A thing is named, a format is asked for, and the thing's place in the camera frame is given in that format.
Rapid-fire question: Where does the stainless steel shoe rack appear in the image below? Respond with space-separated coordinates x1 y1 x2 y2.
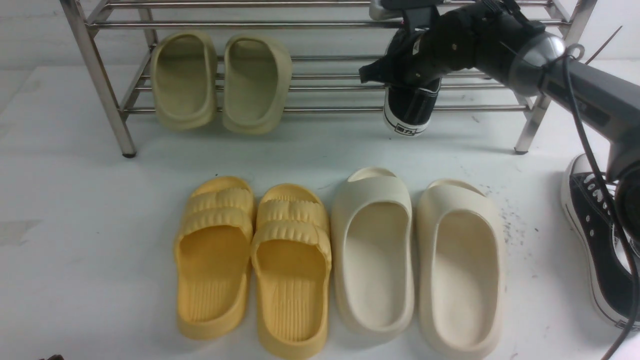
59 0 598 158

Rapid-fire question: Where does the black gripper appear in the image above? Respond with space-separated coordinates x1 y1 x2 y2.
358 0 481 89

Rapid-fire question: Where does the black canvas sneaker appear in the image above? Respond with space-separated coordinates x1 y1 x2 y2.
383 40 443 137
560 153 633 330

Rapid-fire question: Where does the yellow ribbed slipper right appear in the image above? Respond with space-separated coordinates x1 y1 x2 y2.
251 183 332 360

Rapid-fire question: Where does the olive green slipper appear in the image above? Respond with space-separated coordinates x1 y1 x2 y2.
222 33 293 135
150 30 218 132

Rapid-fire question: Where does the cream foam slipper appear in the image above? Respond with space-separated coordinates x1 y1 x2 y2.
330 167 415 342
414 178 506 360

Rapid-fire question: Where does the cream foam slipper right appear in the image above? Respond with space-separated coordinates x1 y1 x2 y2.
414 178 506 360

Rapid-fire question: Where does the olive green slipper left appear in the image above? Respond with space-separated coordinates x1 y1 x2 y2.
150 30 218 132

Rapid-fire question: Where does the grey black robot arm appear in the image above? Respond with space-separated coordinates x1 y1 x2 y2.
359 0 640 240

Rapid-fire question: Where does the yellow ribbed slipper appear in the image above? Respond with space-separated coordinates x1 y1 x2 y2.
173 177 256 340
251 183 332 360

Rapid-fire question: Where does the olive green slipper right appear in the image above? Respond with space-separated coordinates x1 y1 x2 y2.
222 33 293 135

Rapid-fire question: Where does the cream foam slipper left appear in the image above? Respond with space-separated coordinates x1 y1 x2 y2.
330 167 415 342

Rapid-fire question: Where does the yellow ribbed slipper left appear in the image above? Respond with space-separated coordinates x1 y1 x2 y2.
173 177 256 340

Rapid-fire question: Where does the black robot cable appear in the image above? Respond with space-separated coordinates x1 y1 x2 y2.
560 44 640 360

